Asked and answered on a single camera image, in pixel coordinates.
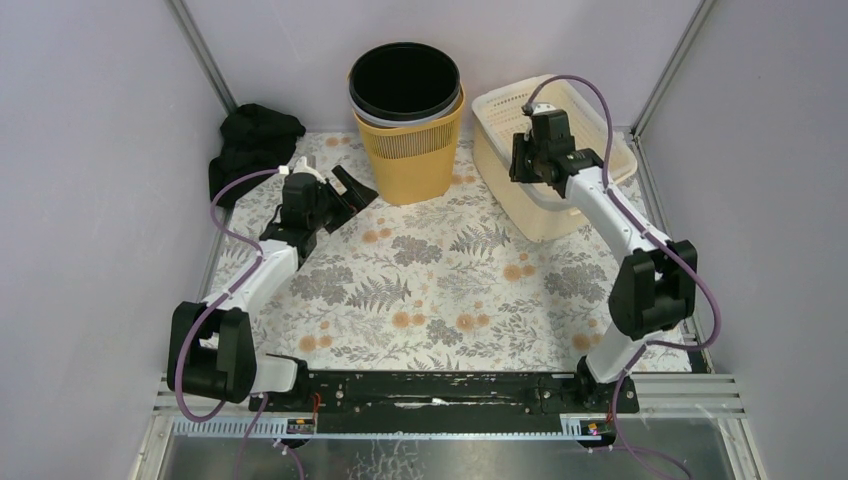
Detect black inner bin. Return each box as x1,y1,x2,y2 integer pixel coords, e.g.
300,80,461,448
348,42,461,122

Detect grey inner bin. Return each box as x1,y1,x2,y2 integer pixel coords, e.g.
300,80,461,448
347,83,464,128

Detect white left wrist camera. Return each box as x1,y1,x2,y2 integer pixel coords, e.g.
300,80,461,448
276,155,328,183

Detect white perforated plastic basket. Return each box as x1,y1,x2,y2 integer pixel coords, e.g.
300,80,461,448
472,75,637,183

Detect yellow perforated waste bin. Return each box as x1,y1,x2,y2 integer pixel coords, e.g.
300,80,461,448
353,91,466,205

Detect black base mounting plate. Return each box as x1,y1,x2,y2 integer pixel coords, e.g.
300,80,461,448
266,370,640,434

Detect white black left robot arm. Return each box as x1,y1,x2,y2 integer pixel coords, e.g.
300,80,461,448
167,165,379,411

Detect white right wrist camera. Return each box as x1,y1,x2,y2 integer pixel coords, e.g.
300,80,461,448
521,102,559,117

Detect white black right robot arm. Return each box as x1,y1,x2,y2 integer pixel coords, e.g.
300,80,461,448
509,103,697,412

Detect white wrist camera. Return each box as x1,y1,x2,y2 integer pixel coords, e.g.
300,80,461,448
276,155,328,183
521,102,559,117

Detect black crumpled cloth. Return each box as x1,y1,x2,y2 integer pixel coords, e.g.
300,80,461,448
208,103,306,208

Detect aluminium frame rails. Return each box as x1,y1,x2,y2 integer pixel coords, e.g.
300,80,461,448
129,0,770,480

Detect cream large plastic basket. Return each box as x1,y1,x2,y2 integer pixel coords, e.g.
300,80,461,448
472,135,639,244

